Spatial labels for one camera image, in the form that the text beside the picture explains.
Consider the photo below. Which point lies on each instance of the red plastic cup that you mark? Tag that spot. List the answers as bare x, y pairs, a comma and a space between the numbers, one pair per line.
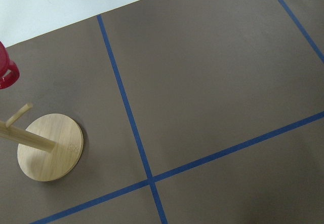
9, 70

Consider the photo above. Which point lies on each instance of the wooden mug tree stand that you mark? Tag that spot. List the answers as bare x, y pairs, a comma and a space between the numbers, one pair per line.
49, 148

